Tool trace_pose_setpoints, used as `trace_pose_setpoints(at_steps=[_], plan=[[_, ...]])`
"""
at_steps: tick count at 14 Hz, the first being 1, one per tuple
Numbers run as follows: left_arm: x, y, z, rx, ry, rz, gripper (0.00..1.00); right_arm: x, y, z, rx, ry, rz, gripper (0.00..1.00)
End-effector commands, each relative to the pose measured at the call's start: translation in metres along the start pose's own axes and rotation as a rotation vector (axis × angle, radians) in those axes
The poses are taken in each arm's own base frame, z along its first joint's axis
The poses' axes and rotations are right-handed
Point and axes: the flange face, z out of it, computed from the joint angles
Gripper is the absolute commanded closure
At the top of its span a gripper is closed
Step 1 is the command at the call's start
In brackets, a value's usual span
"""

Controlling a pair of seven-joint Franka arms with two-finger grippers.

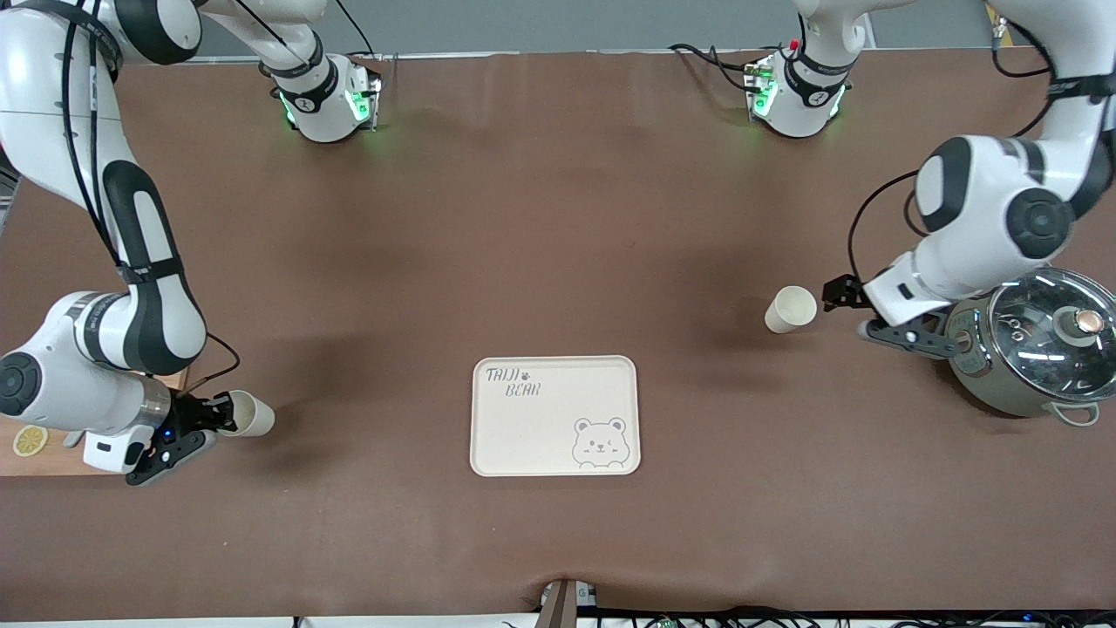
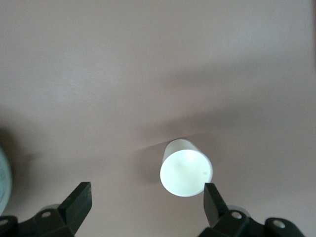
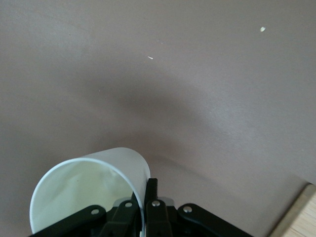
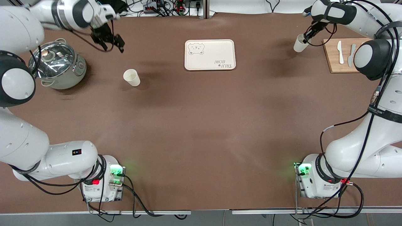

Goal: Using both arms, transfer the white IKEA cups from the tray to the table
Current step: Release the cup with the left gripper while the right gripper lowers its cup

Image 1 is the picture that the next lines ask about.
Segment white IKEA cup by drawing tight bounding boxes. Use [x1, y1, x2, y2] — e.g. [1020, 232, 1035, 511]
[765, 285, 819, 335]
[228, 390, 276, 438]

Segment wooden cutting board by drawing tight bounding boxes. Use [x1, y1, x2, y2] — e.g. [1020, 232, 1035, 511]
[0, 371, 190, 477]

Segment grey-green electric cooking pot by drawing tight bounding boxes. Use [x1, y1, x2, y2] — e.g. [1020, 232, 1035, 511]
[944, 266, 1116, 428]

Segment glass pot lid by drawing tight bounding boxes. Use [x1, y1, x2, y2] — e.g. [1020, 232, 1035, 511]
[988, 266, 1116, 402]

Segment brown table cover mat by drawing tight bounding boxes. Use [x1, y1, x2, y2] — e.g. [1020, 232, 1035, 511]
[0, 48, 1116, 622]

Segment cream bear print tray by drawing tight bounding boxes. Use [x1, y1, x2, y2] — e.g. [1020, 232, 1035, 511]
[470, 355, 642, 478]

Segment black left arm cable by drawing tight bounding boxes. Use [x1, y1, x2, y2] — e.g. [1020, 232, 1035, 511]
[847, 17, 1116, 282]

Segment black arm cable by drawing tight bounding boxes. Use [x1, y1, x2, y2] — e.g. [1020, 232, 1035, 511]
[847, 17, 1116, 282]
[52, 0, 242, 393]

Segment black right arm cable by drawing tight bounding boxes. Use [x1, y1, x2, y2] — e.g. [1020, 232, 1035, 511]
[52, 0, 242, 393]

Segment black base cables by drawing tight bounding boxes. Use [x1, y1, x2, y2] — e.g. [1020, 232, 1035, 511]
[670, 42, 761, 92]

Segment table edge clamp mount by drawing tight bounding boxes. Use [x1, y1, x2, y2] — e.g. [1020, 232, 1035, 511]
[536, 577, 600, 628]

